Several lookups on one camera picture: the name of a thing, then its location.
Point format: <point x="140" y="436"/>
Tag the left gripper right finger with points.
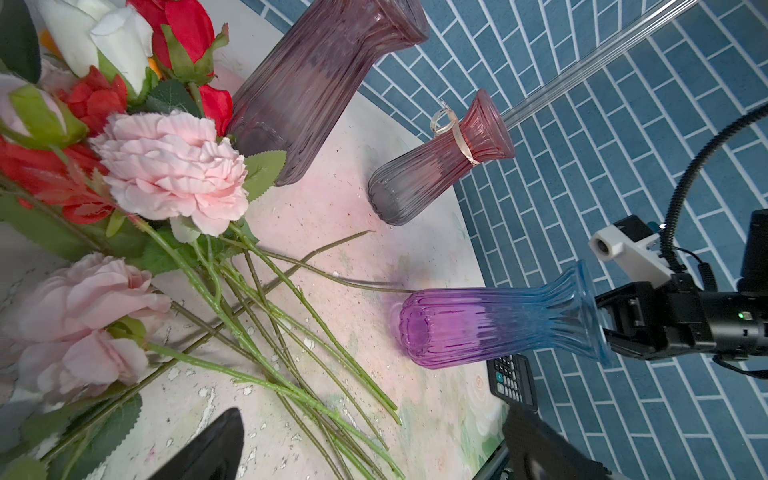
<point x="536" y="451"/>

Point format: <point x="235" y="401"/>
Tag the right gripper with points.
<point x="649" y="323"/>

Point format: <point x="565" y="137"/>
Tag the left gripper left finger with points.
<point x="213" y="454"/>

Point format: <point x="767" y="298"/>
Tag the purple blue gradient vase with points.
<point x="440" y="328"/>

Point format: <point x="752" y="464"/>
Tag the pink carnation spray stem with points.
<point x="188" y="189"/>

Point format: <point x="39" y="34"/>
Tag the red rose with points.
<point x="183" y="43"/>

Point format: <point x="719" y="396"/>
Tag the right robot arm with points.
<point x="738" y="318"/>

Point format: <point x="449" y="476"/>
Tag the pink glass vase with ribbon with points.
<point x="402" y="188"/>

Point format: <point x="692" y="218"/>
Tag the dark purple glass vase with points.
<point x="294" y="98"/>

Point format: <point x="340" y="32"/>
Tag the black calculator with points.
<point x="511" y="380"/>

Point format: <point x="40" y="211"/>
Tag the red carnation stem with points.
<point x="43" y="151"/>

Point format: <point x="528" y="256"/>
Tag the white rose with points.
<point x="99" y="34"/>

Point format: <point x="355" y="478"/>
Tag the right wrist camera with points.
<point x="629" y="243"/>

